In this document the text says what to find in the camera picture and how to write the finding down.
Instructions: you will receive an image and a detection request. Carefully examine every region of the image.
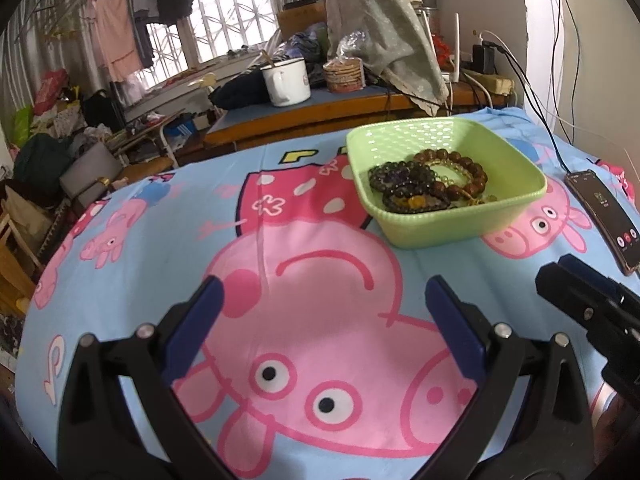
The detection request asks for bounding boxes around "navy cloth bundle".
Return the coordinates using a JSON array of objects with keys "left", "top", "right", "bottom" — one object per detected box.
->
[{"left": 209, "top": 72, "right": 271, "bottom": 110}]

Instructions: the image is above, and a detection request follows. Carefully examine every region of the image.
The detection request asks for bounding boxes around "clear crystal bead bracelet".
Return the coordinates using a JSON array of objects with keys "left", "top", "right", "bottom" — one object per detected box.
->
[{"left": 429, "top": 156, "right": 497, "bottom": 207}]

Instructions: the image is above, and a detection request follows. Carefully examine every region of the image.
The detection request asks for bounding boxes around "wooden desk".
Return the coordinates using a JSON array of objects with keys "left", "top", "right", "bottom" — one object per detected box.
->
[{"left": 202, "top": 77, "right": 516, "bottom": 154}]

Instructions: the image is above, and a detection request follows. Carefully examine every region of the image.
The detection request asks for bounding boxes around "black smartphone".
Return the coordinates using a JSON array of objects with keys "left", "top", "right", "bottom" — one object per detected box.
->
[{"left": 565, "top": 170, "right": 640, "bottom": 277}]

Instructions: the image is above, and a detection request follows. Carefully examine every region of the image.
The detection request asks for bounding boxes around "red shopping bag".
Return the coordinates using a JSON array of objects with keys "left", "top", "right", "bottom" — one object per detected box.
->
[{"left": 32, "top": 69, "right": 71, "bottom": 117}]

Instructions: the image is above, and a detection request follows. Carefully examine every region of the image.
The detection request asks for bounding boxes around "glass jar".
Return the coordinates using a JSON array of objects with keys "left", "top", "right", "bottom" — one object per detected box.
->
[{"left": 419, "top": 5, "right": 442, "bottom": 37}]

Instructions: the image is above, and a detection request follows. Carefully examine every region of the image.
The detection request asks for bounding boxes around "dark bracelet with amber bead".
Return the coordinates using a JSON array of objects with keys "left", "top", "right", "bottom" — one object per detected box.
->
[{"left": 382, "top": 185, "right": 454, "bottom": 214}]

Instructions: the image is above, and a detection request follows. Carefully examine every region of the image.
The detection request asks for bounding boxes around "white enamel mug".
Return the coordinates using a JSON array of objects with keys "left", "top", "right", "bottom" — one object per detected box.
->
[{"left": 261, "top": 57, "right": 312, "bottom": 108}]

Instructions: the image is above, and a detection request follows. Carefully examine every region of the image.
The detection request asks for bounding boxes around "grey dotted hanging cloth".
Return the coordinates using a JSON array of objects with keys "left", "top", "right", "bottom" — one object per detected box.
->
[{"left": 324, "top": 0, "right": 450, "bottom": 118}]

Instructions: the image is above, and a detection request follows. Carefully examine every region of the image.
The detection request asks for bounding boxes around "green plastic bag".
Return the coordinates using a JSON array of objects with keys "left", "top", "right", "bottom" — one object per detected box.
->
[{"left": 12, "top": 105, "right": 34, "bottom": 147}]

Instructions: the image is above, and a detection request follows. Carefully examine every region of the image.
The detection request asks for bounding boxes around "black power adapter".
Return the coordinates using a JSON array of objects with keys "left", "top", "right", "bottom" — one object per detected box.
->
[{"left": 472, "top": 44, "right": 497, "bottom": 74}]

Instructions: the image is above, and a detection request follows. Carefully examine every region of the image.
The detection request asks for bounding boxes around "green plastic basket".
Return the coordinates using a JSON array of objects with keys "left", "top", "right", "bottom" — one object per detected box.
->
[{"left": 346, "top": 117, "right": 549, "bottom": 250}]

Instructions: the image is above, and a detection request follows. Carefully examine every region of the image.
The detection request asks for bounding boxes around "black charging cable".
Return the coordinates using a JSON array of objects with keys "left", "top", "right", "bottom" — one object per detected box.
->
[{"left": 497, "top": 42, "right": 572, "bottom": 174}]

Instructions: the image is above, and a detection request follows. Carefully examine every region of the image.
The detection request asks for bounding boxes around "blue cartoon pig blanket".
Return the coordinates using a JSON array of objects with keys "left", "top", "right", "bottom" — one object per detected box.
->
[{"left": 15, "top": 107, "right": 640, "bottom": 480}]

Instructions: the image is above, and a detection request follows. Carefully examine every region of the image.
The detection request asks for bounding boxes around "black bead bracelet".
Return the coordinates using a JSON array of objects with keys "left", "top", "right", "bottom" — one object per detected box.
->
[{"left": 368, "top": 160, "right": 444, "bottom": 196}]

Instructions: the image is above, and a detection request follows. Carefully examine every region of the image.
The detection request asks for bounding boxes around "red plastic bag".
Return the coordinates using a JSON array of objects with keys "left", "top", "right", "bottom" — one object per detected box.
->
[{"left": 432, "top": 32, "right": 454, "bottom": 69}]

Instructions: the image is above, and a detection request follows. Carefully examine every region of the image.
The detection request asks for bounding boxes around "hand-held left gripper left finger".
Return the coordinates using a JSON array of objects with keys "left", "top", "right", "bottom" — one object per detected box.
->
[{"left": 57, "top": 275, "right": 236, "bottom": 480}]

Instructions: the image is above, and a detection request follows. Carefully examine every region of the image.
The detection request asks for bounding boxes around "brown wooden bead bracelet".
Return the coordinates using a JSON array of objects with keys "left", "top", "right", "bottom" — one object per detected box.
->
[{"left": 412, "top": 147, "right": 489, "bottom": 209}]

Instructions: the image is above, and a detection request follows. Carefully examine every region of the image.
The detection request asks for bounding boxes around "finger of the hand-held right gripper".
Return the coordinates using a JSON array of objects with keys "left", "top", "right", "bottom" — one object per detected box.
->
[
  {"left": 535, "top": 261, "right": 628, "bottom": 333},
  {"left": 556, "top": 253, "right": 640, "bottom": 306}
]

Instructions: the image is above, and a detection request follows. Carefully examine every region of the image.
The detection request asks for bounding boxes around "clear bag of crackers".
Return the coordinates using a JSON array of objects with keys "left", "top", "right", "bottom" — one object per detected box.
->
[{"left": 322, "top": 30, "right": 369, "bottom": 94}]

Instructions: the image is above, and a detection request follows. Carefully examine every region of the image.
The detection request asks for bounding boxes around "white router with antennas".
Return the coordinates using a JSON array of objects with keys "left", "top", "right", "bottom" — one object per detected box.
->
[{"left": 440, "top": 12, "right": 466, "bottom": 86}]

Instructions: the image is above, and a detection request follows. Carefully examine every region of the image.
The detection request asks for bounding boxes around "pink hanging garment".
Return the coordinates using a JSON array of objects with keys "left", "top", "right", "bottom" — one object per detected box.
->
[{"left": 85, "top": 0, "right": 144, "bottom": 84}]

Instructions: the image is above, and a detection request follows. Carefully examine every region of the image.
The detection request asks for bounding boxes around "brown cardboard box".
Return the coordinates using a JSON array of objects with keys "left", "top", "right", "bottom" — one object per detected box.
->
[{"left": 277, "top": 2, "right": 328, "bottom": 42}]

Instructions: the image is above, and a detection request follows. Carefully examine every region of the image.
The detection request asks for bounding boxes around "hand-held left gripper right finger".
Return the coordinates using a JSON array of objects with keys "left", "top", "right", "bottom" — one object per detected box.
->
[{"left": 425, "top": 275, "right": 593, "bottom": 480}]

